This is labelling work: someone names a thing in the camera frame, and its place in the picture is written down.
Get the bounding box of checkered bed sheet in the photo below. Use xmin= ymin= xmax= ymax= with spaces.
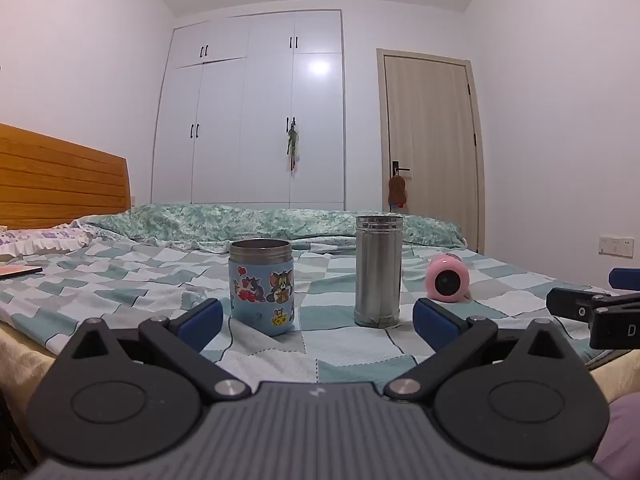
xmin=0 ymin=236 xmax=632 ymax=380

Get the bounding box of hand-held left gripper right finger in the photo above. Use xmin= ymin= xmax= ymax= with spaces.
xmin=383 ymin=297 xmax=579 ymax=402

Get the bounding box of white wall socket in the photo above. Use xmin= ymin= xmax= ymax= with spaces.
xmin=598 ymin=233 xmax=634 ymax=257

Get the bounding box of green floral quilt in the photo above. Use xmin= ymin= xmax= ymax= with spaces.
xmin=71 ymin=203 xmax=467 ymax=254

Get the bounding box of light wooden door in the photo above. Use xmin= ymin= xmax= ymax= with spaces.
xmin=376 ymin=48 xmax=487 ymax=254

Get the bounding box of cartoon print steel cup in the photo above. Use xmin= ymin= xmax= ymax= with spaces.
xmin=228 ymin=239 xmax=295 ymax=337

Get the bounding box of book on bed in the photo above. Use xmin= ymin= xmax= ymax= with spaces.
xmin=0 ymin=265 xmax=44 ymax=281

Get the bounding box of wooden headboard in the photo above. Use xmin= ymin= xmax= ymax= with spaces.
xmin=0 ymin=123 xmax=132 ymax=231

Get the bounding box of green hanging ornament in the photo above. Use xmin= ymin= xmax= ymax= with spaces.
xmin=285 ymin=117 xmax=301 ymax=172

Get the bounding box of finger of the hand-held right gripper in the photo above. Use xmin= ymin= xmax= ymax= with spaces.
xmin=608 ymin=267 xmax=640 ymax=291
xmin=546 ymin=287 xmax=640 ymax=323

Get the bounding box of brown plush toy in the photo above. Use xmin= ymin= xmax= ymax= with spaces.
xmin=388 ymin=170 xmax=409 ymax=212

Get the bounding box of white wardrobe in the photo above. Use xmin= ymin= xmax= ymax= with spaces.
xmin=151 ymin=8 xmax=346 ymax=207

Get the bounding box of frilled floral pillow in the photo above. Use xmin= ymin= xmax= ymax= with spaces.
xmin=0 ymin=226 xmax=99 ymax=264

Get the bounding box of tall plain steel cup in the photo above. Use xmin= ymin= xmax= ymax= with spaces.
xmin=354 ymin=214 xmax=402 ymax=329

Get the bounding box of person's purple clothing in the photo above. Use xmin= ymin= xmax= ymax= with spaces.
xmin=591 ymin=393 xmax=640 ymax=480

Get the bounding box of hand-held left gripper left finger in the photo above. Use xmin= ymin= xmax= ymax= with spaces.
xmin=60 ymin=298 xmax=252 ymax=404

